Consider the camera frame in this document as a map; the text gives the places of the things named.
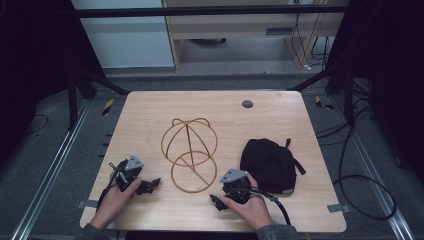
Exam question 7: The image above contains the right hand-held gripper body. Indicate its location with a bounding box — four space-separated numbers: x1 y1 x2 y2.
218 168 255 205

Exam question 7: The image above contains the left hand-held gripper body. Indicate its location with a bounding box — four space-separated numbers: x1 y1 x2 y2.
114 154 145 193

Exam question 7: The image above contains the person's right hand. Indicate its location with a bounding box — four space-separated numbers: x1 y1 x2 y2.
219 173 274 232

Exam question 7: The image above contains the person's left hand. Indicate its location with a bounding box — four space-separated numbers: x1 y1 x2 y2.
89 177 143 231

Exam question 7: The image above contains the black cap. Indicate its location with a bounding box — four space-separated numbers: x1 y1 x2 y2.
239 137 307 196

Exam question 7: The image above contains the yellow black striped tape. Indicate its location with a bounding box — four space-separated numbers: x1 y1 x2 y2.
314 95 335 111
101 98 115 117

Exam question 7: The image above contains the black metal stand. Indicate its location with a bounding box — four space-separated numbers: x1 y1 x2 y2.
285 63 357 128
65 61 131 132

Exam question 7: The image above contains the white cabinet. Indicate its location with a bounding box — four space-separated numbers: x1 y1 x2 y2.
71 0 176 70

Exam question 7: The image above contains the dark curtain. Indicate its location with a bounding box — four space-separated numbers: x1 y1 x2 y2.
324 0 424 183
0 0 108 164

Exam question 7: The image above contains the light wooden desk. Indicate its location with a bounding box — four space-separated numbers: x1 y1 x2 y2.
161 0 350 73

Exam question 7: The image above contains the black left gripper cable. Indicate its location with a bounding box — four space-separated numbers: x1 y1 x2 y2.
95 161 123 212

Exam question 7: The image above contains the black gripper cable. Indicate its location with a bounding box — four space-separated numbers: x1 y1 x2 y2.
231 187 292 226
95 161 123 212

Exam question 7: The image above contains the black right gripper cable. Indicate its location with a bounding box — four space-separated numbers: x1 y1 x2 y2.
231 187 292 226

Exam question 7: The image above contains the golden wire hat stand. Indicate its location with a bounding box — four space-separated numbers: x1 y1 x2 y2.
160 117 219 195

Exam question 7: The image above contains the grey metal table bracket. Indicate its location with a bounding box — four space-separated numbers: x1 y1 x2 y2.
326 203 352 214
76 199 100 211

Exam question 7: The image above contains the aluminium floor rail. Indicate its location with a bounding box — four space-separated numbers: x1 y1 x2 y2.
328 94 416 240
9 99 92 240

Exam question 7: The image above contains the black floor cable loop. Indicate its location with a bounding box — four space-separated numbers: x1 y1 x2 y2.
314 99 398 222

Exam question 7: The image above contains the bundle of desk cables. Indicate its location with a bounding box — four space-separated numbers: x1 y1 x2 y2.
289 0 332 72

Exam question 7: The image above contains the black horizontal frame bar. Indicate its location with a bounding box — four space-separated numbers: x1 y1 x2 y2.
71 4 350 19

